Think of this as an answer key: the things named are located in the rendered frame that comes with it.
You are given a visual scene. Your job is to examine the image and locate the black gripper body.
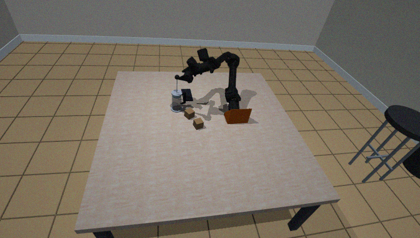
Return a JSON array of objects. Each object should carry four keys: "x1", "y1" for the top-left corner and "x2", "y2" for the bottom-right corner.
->
[{"x1": 184, "y1": 63, "x2": 203, "y2": 83}]

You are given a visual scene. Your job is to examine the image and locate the french press coffee maker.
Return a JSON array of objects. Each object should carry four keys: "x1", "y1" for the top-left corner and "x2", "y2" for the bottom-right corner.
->
[{"x1": 171, "y1": 75, "x2": 186, "y2": 113}]

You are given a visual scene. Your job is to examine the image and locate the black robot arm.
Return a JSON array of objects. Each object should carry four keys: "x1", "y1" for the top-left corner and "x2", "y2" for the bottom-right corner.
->
[{"x1": 186, "y1": 48, "x2": 241, "y2": 110}]

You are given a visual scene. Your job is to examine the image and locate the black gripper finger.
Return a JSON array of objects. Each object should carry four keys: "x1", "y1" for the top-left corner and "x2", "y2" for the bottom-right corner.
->
[
  {"x1": 178, "y1": 75, "x2": 187, "y2": 81},
  {"x1": 182, "y1": 66, "x2": 191, "y2": 72}
]

